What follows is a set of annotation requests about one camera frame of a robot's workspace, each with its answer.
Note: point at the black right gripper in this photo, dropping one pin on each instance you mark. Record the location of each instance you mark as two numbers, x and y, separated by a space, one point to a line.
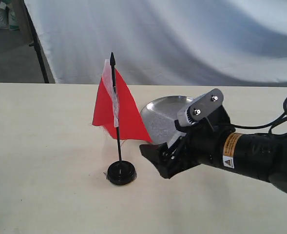
202 144

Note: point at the red flag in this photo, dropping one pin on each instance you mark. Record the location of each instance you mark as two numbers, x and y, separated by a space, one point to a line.
115 108

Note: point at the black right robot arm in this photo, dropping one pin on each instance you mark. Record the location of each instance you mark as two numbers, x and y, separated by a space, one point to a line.
262 156

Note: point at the black round flag base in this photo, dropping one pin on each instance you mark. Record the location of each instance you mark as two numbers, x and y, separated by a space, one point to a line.
121 173

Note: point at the round steel plate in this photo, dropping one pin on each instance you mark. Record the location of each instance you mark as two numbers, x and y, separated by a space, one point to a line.
159 116

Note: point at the white backdrop cloth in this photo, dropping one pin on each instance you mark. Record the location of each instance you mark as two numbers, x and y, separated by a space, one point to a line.
165 42

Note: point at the black backdrop stand pole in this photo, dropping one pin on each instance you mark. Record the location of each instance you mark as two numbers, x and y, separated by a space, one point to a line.
36 45

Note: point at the white sack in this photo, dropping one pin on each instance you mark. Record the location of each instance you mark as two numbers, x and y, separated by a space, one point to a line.
8 18

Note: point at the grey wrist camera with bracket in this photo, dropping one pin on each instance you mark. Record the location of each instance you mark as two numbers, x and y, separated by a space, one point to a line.
198 109

